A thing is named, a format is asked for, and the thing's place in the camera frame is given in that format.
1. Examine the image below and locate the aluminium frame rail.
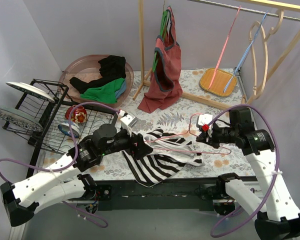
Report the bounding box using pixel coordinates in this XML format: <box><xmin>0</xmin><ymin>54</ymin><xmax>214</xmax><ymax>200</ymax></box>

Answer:
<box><xmin>8</xmin><ymin>181</ymin><xmax>268</xmax><ymax>240</ymax></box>

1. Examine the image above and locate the black white striped tank top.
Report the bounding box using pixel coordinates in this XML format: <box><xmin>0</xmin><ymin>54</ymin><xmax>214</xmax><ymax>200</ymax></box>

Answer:
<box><xmin>122</xmin><ymin>127</ymin><xmax>204</xmax><ymax>188</ymax></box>

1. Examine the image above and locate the wooden clothes rack frame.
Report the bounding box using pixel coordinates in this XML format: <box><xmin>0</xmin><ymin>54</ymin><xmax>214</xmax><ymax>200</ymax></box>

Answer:
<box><xmin>132</xmin><ymin>0</ymin><xmax>300</xmax><ymax>110</ymax></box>

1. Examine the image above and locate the green garment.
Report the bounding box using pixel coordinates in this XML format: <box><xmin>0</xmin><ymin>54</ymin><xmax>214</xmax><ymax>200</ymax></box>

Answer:
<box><xmin>80</xmin><ymin>78</ymin><xmax>125</xmax><ymax>104</ymax></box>

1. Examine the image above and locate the pink translucent plastic basin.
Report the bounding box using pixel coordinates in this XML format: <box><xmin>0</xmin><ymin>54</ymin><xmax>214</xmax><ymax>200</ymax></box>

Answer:
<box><xmin>59</xmin><ymin>54</ymin><xmax>134</xmax><ymax>109</ymax></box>

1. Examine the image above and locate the white plate dark rim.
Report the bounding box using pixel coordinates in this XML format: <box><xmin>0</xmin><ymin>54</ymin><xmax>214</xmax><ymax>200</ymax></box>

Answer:
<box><xmin>6</xmin><ymin>82</ymin><xmax>55</xmax><ymax>102</ymax></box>

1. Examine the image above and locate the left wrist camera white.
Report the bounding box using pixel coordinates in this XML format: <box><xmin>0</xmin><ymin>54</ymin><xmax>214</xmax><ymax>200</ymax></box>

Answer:
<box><xmin>118</xmin><ymin>110</ymin><xmax>138</xmax><ymax>137</ymax></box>

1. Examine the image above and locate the blue wire hanger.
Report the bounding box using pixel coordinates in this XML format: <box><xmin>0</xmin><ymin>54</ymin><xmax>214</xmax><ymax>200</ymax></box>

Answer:
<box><xmin>223</xmin><ymin>11</ymin><xmax>268</xmax><ymax>93</ymax></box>

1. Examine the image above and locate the pink wire hanger front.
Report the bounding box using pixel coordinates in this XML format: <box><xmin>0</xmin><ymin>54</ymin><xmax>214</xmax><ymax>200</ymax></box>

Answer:
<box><xmin>144</xmin><ymin>112</ymin><xmax>233</xmax><ymax>157</ymax></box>

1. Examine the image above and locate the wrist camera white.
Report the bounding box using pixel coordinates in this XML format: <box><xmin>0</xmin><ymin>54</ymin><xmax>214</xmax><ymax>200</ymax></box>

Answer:
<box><xmin>196</xmin><ymin>113</ymin><xmax>213</xmax><ymax>132</ymax></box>
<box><xmin>118</xmin><ymin>110</ymin><xmax>138</xmax><ymax>137</ymax></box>

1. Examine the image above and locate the blue patterned plate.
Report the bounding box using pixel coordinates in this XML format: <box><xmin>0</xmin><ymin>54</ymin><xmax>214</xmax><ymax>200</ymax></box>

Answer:
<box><xmin>0</xmin><ymin>105</ymin><xmax>43</xmax><ymax>132</ymax></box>

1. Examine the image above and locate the floral tablecloth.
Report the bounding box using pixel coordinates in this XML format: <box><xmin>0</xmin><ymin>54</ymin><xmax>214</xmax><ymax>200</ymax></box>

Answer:
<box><xmin>38</xmin><ymin>69</ymin><xmax>254</xmax><ymax>181</ymax></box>

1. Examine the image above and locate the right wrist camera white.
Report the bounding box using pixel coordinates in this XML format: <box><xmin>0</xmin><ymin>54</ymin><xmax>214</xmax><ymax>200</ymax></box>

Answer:
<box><xmin>196</xmin><ymin>113</ymin><xmax>213</xmax><ymax>132</ymax></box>

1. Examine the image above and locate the pink wire hanger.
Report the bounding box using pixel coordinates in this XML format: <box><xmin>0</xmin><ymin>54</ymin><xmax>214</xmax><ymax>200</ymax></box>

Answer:
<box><xmin>208</xmin><ymin>5</ymin><xmax>241</xmax><ymax>90</ymax></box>
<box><xmin>144</xmin><ymin>112</ymin><xmax>233</xmax><ymax>157</ymax></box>

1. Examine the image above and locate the metal hanging rod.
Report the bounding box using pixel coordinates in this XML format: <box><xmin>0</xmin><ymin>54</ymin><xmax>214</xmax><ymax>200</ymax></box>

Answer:
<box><xmin>188</xmin><ymin>0</ymin><xmax>300</xmax><ymax>22</ymax></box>

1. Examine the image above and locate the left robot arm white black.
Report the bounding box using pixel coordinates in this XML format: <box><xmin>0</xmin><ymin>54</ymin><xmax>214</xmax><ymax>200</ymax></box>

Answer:
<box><xmin>0</xmin><ymin>124</ymin><xmax>153</xmax><ymax>227</ymax></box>

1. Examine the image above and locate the black garment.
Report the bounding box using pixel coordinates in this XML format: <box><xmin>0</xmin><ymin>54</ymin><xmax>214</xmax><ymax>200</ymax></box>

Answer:
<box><xmin>69</xmin><ymin>55</ymin><xmax>126</xmax><ymax>94</ymax></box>

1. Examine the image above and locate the blue garment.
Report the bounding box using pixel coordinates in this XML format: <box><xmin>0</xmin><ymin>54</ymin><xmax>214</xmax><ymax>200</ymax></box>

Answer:
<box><xmin>115</xmin><ymin>80</ymin><xmax>127</xmax><ymax>99</ymax></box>

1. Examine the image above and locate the green plastic hanger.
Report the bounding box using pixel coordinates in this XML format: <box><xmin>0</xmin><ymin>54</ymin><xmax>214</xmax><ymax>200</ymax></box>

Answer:
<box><xmin>152</xmin><ymin>10</ymin><xmax>170</xmax><ymax>72</ymax></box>

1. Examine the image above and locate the red floral bowl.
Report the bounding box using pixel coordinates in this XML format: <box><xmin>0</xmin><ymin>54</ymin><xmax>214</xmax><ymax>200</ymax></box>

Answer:
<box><xmin>64</xmin><ymin>105</ymin><xmax>88</xmax><ymax>124</ymax></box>

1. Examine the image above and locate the blue white ceramic bowl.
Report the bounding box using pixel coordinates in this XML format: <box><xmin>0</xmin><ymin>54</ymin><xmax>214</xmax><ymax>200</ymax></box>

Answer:
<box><xmin>57</xmin><ymin>120</ymin><xmax>81</xmax><ymax>139</ymax></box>

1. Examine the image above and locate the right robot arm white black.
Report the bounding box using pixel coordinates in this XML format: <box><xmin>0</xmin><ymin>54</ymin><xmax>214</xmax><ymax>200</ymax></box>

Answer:
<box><xmin>196</xmin><ymin>104</ymin><xmax>300</xmax><ymax>240</ymax></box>

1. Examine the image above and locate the pink wire hanger rear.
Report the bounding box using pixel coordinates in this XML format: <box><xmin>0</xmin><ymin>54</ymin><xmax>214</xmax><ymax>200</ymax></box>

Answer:
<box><xmin>208</xmin><ymin>5</ymin><xmax>241</xmax><ymax>90</ymax></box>

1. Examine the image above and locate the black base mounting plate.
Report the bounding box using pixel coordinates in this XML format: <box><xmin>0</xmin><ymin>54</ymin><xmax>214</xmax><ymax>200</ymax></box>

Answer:
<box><xmin>98</xmin><ymin>177</ymin><xmax>231</xmax><ymax>212</ymax></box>

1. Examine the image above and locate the wooden hanger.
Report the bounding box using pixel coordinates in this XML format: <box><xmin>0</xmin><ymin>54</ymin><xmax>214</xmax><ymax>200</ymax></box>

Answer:
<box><xmin>247</xmin><ymin>9</ymin><xmax>284</xmax><ymax>104</ymax></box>

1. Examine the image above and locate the orange woven bamboo tray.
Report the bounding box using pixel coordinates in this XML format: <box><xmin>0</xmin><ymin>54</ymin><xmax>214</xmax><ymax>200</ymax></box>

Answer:
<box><xmin>199</xmin><ymin>68</ymin><xmax>237</xmax><ymax>97</ymax></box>

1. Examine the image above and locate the red tank top green trim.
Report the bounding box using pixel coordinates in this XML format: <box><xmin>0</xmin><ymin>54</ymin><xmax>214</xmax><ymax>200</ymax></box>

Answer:
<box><xmin>138</xmin><ymin>6</ymin><xmax>183</xmax><ymax>114</ymax></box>

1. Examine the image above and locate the black wire dish rack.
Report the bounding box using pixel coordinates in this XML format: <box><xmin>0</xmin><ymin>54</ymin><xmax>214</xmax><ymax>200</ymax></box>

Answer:
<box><xmin>2</xmin><ymin>78</ymin><xmax>119</xmax><ymax>183</ymax></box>

